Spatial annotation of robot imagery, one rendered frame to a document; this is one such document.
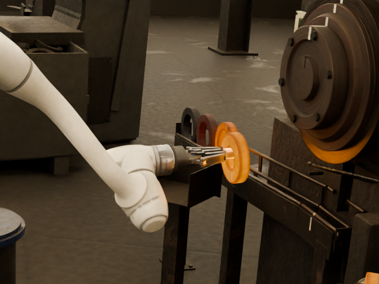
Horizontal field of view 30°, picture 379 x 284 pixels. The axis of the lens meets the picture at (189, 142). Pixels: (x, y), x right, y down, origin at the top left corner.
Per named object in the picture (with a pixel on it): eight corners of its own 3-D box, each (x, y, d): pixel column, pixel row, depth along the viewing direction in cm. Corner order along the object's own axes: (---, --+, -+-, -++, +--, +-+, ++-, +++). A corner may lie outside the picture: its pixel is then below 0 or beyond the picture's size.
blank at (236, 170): (229, 128, 220) (219, 129, 218) (250, 135, 205) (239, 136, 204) (230, 177, 222) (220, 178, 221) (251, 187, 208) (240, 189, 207)
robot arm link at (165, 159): (157, 181, 201) (176, 178, 203) (157, 151, 198) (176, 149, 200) (147, 171, 209) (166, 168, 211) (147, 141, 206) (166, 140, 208)
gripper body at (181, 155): (165, 166, 210) (194, 163, 214) (175, 176, 203) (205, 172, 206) (166, 142, 208) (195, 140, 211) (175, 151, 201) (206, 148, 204)
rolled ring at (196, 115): (196, 110, 294) (203, 110, 295) (181, 103, 311) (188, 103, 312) (194, 153, 297) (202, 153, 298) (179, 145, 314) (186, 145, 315)
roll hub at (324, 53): (289, 114, 208) (300, 18, 200) (340, 142, 183) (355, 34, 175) (272, 114, 206) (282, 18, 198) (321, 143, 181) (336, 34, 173)
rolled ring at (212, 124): (211, 115, 277) (219, 115, 278) (195, 112, 295) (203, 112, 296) (211, 162, 279) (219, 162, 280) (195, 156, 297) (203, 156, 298)
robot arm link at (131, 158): (144, 162, 211) (156, 194, 202) (93, 167, 205) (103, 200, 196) (149, 135, 204) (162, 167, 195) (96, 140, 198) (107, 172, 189)
